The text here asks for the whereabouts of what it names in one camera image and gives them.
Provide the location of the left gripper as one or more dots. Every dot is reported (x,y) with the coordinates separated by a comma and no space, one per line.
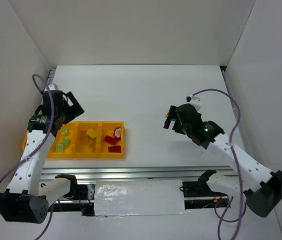
(73,110)

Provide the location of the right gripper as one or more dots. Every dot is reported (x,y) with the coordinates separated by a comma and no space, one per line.
(172,120)

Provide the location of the yellow lego brick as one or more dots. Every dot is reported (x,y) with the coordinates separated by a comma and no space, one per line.
(83,137)

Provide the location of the yellow rounded lego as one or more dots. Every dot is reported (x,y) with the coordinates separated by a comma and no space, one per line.
(92,133)

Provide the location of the light green lego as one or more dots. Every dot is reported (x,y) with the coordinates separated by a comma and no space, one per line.
(65,142)
(64,131)

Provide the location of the red rectangular lego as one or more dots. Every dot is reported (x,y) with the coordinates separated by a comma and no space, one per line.
(110,140)

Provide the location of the red arched lego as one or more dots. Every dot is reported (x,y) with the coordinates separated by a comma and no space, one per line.
(117,133)

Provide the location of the pale green small lego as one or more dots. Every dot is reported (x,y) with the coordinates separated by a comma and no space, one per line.
(59,148)

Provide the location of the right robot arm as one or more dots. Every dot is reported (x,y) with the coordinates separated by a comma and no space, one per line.
(260,187)

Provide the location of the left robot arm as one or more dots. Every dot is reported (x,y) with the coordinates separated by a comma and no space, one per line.
(24,200)

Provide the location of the yellow three-compartment bin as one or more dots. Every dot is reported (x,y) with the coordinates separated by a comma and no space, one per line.
(89,140)

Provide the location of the small orange lego in bin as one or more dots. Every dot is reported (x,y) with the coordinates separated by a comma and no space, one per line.
(92,147)

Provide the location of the white taped sheet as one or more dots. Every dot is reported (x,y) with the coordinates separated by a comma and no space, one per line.
(138,198)

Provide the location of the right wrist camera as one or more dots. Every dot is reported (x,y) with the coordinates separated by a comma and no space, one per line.
(194,101)

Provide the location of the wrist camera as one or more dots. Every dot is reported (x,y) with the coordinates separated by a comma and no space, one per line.
(51,87)
(194,101)

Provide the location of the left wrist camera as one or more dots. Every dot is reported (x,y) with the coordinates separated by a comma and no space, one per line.
(51,87)

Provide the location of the aluminium rail frame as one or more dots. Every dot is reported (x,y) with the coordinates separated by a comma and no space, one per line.
(140,96)

